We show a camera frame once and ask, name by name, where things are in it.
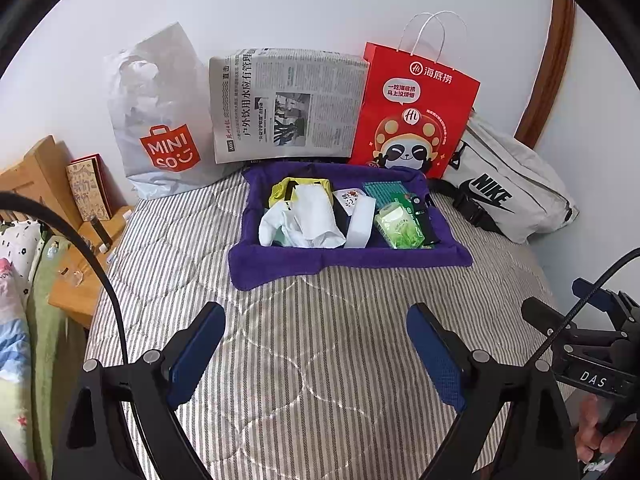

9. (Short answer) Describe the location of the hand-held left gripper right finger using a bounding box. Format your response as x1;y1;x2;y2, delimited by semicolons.
406;302;581;480

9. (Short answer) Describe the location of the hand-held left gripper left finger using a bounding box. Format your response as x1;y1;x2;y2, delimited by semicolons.
52;301;227;480

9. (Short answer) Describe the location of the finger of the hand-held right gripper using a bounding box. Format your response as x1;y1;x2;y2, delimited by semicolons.
572;277;640;321
521;297;581;344

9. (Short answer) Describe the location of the purple towel tray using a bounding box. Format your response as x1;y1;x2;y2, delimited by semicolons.
228;161;473;292

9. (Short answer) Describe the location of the black watch strap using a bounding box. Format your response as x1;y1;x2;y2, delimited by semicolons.
411;195;441;250

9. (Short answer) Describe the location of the green wet wipes packet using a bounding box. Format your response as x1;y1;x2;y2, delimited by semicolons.
374;202;426;250

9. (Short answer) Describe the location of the mint and white sock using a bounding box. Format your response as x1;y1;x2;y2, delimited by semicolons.
272;227;306;247

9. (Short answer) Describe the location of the white foam sponge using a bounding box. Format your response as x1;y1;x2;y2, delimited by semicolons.
344;195;378;249

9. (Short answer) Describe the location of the green snack packet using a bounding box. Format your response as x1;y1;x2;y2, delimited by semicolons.
400;192;426;216

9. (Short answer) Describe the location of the teal scrub cloth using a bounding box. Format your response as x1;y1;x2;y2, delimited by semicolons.
362;180;406;203

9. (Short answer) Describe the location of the small printed card packet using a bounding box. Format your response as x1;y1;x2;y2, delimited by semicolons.
332;189;362;211

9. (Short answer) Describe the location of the yellow pouch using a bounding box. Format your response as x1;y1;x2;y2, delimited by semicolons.
268;177;333;209

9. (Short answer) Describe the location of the white paper towel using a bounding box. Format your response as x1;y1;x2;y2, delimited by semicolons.
292;185;337;241

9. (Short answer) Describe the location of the person's right hand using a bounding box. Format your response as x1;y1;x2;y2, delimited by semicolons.
575;396;636;456

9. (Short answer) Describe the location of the striped bed quilt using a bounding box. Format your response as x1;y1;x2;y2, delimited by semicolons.
85;180;591;480

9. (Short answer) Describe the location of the white sling bag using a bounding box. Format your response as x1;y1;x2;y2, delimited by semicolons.
427;110;581;245

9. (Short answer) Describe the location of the wooden nightstand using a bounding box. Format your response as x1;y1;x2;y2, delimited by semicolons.
0;135;136;328

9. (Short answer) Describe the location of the green cloth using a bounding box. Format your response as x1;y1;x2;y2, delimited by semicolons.
25;237;88;461

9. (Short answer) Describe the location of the small black device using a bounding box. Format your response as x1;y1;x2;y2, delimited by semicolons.
89;214;115;256

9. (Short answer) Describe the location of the patterned book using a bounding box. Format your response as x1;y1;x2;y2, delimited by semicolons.
66;154;116;222

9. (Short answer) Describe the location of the white floral cloth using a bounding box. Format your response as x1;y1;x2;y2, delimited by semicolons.
0;220;51;291

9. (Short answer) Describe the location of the red paper gift bag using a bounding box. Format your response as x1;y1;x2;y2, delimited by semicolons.
348;10;481;179

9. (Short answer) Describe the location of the white plastic shopping bag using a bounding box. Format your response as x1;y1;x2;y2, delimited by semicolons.
104;22;241;201

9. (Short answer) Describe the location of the folded newspaper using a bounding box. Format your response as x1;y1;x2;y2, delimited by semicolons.
209;47;371;164

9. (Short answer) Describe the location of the black cable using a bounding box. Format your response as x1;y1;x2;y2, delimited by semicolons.
0;192;131;361
537;247;640;362

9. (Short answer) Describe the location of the wooden door frame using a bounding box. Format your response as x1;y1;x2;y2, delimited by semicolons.
515;0;577;148

